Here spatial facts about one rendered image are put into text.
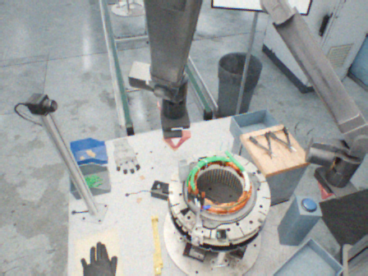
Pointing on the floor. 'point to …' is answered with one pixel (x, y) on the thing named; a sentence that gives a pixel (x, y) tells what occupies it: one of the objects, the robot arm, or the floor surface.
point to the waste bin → (226, 100)
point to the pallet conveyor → (139, 89)
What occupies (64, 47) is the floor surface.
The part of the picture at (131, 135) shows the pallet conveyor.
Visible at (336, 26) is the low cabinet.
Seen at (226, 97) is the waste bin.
